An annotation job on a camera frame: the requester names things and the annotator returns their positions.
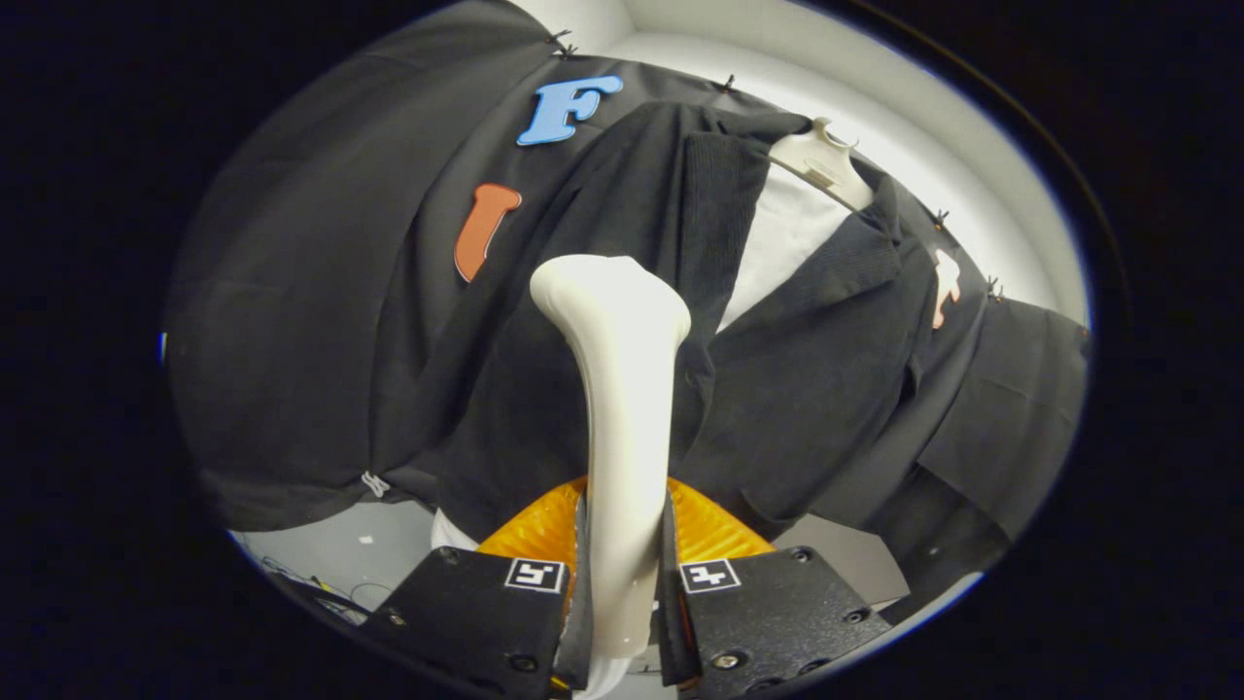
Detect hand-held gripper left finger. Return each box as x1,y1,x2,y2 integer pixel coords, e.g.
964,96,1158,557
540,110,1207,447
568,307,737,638
358,478,596,699

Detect black floor cables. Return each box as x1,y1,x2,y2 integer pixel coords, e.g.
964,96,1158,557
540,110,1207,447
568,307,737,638
238,554,390,623

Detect white garment steamer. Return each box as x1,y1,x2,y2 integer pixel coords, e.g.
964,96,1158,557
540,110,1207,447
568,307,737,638
530,255,692,699

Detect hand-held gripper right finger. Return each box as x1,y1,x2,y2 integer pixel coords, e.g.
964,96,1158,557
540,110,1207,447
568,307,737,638
661,478,890,696

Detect black suit jacket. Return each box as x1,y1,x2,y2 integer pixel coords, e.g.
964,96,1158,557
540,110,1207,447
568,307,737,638
428,102,983,545

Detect black backdrop cloth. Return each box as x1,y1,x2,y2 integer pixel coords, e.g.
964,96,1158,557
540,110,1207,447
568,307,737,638
163,0,1089,623

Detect grey cabinet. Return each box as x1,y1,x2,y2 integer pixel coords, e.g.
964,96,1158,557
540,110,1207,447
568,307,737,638
773,513,910,609

